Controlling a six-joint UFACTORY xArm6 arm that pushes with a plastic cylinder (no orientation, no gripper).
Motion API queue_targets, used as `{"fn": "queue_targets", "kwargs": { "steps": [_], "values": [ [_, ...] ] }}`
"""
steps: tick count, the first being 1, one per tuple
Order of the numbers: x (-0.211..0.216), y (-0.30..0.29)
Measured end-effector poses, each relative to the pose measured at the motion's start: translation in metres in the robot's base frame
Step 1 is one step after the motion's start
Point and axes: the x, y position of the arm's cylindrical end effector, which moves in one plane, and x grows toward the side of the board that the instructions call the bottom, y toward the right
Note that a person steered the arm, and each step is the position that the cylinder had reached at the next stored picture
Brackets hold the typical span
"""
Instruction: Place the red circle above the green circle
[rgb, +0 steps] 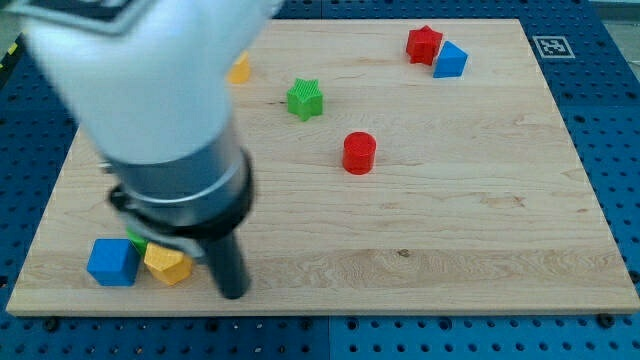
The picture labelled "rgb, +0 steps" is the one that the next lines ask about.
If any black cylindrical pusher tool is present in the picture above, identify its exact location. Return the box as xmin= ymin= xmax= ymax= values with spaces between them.
xmin=201 ymin=232 xmax=250 ymax=299

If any red cylinder block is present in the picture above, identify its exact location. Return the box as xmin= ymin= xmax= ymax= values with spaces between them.
xmin=342 ymin=132 xmax=377 ymax=175

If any green cylinder block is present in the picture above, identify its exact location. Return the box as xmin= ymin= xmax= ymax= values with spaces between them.
xmin=126 ymin=228 xmax=148 ymax=257

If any wooden board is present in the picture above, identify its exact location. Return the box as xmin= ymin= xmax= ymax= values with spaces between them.
xmin=6 ymin=19 xmax=639 ymax=317

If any yellow pentagon block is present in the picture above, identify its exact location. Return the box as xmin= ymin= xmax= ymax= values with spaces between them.
xmin=144 ymin=243 xmax=193 ymax=286

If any blue cube block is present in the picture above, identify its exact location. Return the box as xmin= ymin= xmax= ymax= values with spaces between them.
xmin=86 ymin=238 xmax=140 ymax=287

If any white fiducial marker tag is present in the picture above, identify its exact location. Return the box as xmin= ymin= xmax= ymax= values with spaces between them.
xmin=533 ymin=35 xmax=575 ymax=59

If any red star block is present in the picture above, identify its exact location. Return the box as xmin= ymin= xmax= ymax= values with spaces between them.
xmin=406 ymin=25 xmax=443 ymax=66

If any blue triangle block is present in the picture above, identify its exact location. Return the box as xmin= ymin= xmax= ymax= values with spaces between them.
xmin=433 ymin=41 xmax=468 ymax=78

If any yellow block at top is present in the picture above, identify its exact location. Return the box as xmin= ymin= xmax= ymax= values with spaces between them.
xmin=227 ymin=51 xmax=251 ymax=84

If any green star block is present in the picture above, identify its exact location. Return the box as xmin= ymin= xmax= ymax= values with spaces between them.
xmin=287 ymin=78 xmax=324 ymax=121

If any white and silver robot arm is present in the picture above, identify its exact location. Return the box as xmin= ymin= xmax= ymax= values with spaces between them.
xmin=8 ymin=0 xmax=282 ymax=299

